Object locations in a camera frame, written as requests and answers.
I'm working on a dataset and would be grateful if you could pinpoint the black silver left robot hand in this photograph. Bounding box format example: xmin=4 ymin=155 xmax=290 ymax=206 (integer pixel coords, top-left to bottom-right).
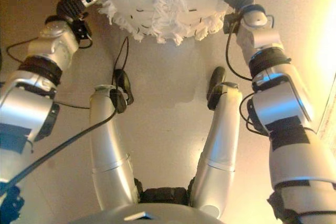
xmin=56 ymin=0 xmax=101 ymax=23

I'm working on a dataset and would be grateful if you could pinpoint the white fringed cushion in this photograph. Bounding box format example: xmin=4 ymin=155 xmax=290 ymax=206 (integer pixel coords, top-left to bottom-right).
xmin=76 ymin=0 xmax=247 ymax=46

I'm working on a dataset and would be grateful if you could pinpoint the silver right robot leg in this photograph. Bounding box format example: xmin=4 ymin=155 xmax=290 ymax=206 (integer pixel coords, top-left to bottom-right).
xmin=190 ymin=66 xmax=242 ymax=221

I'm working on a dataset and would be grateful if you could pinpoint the silver robot leg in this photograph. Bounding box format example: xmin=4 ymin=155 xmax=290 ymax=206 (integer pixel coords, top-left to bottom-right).
xmin=89 ymin=69 xmax=140 ymax=210
xmin=190 ymin=66 xmax=242 ymax=221

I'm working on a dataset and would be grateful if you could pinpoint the silver left robot leg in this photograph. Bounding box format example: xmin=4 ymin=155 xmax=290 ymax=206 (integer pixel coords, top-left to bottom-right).
xmin=89 ymin=69 xmax=140 ymax=210

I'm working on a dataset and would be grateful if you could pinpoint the grey textured rug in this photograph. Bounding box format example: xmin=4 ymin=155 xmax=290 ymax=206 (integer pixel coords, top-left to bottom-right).
xmin=316 ymin=87 xmax=336 ymax=151

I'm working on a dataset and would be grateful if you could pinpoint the silver robot torso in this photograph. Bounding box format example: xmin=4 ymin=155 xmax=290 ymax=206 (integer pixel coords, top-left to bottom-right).
xmin=68 ymin=179 xmax=221 ymax=224

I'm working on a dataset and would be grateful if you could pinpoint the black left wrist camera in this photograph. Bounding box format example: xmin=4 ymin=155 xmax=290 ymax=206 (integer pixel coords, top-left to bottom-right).
xmin=70 ymin=19 xmax=92 ymax=41

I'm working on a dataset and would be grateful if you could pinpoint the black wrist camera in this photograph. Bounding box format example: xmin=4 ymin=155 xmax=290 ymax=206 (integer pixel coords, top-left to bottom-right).
xmin=70 ymin=19 xmax=92 ymax=41
xmin=223 ymin=13 xmax=240 ymax=35

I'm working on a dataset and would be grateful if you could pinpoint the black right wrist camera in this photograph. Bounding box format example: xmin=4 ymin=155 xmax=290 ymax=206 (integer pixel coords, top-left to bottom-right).
xmin=223 ymin=13 xmax=240 ymax=35

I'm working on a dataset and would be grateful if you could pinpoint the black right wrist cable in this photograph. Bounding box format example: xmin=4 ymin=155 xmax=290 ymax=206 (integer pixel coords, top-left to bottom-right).
xmin=225 ymin=22 xmax=254 ymax=82

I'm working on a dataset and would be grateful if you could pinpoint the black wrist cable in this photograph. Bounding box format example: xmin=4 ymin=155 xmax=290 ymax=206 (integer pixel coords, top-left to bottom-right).
xmin=225 ymin=22 xmax=254 ymax=82
xmin=6 ymin=35 xmax=93 ymax=63

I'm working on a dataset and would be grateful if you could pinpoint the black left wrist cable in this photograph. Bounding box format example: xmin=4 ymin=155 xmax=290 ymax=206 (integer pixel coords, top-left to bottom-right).
xmin=6 ymin=35 xmax=93 ymax=63

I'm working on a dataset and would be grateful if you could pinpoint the black tether cable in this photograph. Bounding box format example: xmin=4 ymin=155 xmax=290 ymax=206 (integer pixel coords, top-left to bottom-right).
xmin=0 ymin=103 xmax=118 ymax=196

